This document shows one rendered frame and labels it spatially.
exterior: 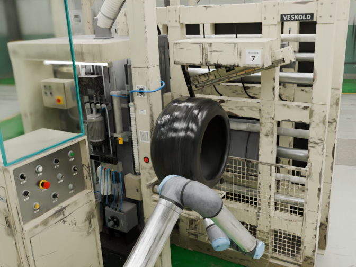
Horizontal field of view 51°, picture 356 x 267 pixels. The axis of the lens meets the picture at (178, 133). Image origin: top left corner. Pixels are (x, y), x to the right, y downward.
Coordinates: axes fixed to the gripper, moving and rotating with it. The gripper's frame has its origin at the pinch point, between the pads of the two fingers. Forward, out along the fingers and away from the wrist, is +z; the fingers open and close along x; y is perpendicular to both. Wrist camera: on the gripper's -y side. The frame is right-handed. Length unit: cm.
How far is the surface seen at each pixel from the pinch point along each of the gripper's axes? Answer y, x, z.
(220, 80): 1, 41, 61
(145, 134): 3.3, -16.7, 47.0
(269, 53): -21, 69, 48
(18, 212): -27, -89, 13
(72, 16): 545, -152, 935
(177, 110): -19.7, 7.1, 37.5
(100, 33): -14, -20, 130
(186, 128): -21.4, 7.6, 22.5
